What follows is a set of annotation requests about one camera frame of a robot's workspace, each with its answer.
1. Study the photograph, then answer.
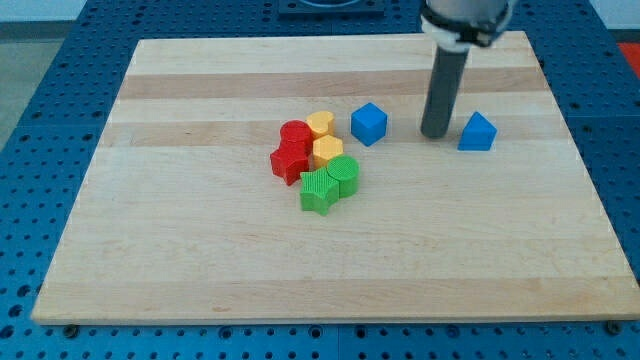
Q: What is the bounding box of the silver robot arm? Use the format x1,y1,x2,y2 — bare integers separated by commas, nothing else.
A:
420,0,518,53

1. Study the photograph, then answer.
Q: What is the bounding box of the blue cube block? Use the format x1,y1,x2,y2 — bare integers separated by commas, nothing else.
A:
350,102,388,146

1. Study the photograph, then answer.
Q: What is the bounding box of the green star block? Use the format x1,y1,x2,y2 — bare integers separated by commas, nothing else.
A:
299,168,339,216

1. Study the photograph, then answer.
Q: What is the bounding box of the green cylinder block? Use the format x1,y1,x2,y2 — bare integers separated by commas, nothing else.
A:
327,155,360,198

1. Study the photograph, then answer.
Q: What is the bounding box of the yellow hexagon block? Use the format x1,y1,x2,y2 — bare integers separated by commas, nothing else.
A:
312,135,344,169

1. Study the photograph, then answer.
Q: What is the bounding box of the red star block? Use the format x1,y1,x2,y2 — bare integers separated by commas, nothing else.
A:
270,143,310,186

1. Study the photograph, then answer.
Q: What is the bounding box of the red cylinder block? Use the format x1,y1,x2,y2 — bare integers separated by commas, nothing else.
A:
280,119,314,155

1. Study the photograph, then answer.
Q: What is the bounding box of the yellow heart block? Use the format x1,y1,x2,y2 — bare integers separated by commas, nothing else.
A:
306,110,335,139

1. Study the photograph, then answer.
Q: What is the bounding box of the wooden board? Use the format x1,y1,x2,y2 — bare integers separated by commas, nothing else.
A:
32,31,639,325

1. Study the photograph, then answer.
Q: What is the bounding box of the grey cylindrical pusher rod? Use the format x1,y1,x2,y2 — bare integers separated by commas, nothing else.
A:
420,47,469,139

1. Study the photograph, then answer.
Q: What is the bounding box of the blue triangle block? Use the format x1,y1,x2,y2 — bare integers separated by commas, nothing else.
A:
457,112,498,151

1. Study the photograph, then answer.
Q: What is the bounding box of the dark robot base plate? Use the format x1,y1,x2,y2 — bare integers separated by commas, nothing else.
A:
276,0,386,17

